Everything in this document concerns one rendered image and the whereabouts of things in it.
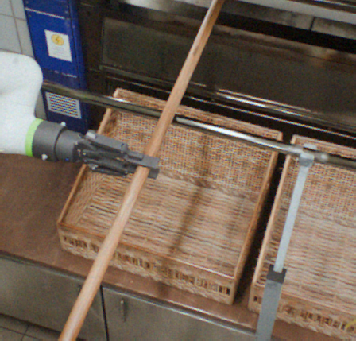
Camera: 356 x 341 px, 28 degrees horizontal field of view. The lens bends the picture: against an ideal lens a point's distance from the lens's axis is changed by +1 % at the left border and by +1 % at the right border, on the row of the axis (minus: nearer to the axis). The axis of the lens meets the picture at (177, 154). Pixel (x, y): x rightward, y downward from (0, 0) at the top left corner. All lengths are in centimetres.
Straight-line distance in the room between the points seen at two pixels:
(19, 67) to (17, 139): 17
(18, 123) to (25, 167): 78
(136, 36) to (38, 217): 66
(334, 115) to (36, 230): 99
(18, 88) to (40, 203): 74
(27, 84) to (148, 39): 57
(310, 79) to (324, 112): 11
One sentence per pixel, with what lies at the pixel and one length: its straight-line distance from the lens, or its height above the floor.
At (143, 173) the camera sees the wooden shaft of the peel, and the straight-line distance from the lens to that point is 164.
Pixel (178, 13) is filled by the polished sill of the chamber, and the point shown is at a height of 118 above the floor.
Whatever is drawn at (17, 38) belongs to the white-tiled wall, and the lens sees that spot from 241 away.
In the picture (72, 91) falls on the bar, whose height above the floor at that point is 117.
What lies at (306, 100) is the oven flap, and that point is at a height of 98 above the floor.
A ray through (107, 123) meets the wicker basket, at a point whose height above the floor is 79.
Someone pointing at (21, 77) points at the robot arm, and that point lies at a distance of 172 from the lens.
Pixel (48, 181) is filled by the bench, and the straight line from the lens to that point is 245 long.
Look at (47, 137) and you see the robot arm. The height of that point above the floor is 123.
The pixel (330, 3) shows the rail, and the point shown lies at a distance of 174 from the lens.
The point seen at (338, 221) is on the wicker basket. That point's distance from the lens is 237.
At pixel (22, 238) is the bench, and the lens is 233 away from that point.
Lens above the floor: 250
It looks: 50 degrees down
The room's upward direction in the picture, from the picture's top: 1 degrees clockwise
